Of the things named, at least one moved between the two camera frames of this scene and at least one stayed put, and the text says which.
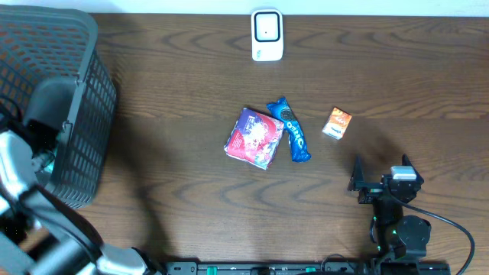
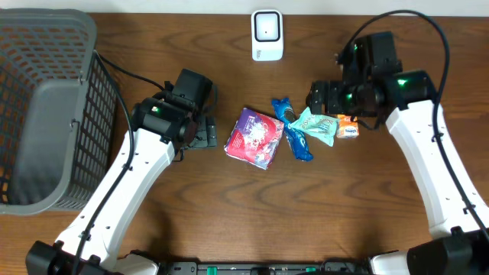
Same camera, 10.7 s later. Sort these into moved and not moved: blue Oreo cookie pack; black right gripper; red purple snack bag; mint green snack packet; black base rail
Moved: black right gripper; mint green snack packet
Not moved: red purple snack bag; black base rail; blue Oreo cookie pack
